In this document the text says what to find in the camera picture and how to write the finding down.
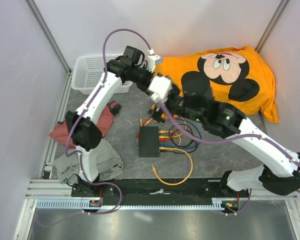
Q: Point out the orange Mickey Mouse pillow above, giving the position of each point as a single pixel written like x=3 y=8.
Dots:
x=238 y=76

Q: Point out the grey slotted cable duct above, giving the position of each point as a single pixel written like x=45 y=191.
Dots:
x=80 y=204

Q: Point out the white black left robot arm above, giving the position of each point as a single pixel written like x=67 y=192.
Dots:
x=133 y=66

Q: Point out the red cloth garment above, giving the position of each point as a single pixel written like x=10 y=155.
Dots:
x=105 y=121

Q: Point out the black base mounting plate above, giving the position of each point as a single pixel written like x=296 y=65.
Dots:
x=194 y=188

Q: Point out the white perforated plastic basket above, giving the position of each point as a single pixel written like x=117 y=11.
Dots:
x=87 y=72

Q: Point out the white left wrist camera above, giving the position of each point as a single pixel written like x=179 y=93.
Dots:
x=153 y=60

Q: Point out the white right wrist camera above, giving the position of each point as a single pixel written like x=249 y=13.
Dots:
x=159 y=88

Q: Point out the black network switch box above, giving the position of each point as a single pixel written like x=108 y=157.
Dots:
x=149 y=143

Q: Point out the grey cloth garment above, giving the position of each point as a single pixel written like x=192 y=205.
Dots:
x=107 y=160

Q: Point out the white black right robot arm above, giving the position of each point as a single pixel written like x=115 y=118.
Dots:
x=279 y=172

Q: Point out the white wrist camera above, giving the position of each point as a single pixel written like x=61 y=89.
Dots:
x=153 y=60
x=159 y=88

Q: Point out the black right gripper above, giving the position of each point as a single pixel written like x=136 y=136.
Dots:
x=156 y=113

